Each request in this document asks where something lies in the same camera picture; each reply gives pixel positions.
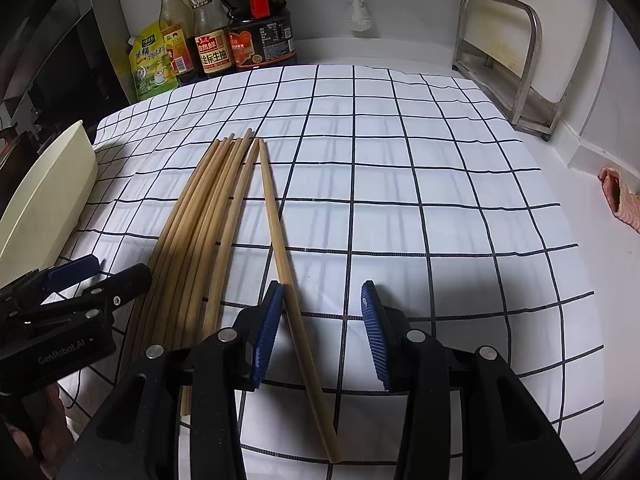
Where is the pink dishcloth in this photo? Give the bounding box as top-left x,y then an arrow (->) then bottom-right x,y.
597,166 -> 640,234

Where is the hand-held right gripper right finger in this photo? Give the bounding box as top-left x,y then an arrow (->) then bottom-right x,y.
361,281 -> 581,480

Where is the person's left hand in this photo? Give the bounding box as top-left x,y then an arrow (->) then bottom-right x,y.
35,384 -> 76,480

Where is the cream round bowl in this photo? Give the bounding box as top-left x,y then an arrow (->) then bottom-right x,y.
0,120 -> 99,272

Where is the range hood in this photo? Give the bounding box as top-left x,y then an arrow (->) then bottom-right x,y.
0,0 -> 118,111

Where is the wooden chopstick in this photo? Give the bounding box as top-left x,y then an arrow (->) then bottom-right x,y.
258,139 -> 343,463

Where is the white cutting board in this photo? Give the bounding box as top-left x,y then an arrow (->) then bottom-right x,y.
527,0 -> 618,111

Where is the pile of wooden chopsticks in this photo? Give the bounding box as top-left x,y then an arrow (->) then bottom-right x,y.
117,128 -> 261,416

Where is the yellow seasoning pouch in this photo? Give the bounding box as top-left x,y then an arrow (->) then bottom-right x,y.
128,22 -> 179,102

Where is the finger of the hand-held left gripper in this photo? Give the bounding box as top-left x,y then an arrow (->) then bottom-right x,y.
0,254 -> 99,307
0,263 -> 152,336

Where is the white black-checked cloth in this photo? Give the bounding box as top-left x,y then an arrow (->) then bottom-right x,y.
57,64 -> 606,480

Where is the metal rack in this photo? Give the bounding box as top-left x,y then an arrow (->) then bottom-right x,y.
451,0 -> 562,142

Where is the clear yellow-cap sauce bottle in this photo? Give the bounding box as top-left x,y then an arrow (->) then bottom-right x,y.
185,0 -> 237,79

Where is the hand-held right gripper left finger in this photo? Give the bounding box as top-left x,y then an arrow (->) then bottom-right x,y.
57,281 -> 284,480

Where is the brown yellow-cap vinegar bottle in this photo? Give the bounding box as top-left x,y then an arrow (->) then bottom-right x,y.
158,0 -> 197,87

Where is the large dark soy sauce bottle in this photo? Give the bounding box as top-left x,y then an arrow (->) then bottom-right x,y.
220,0 -> 299,71

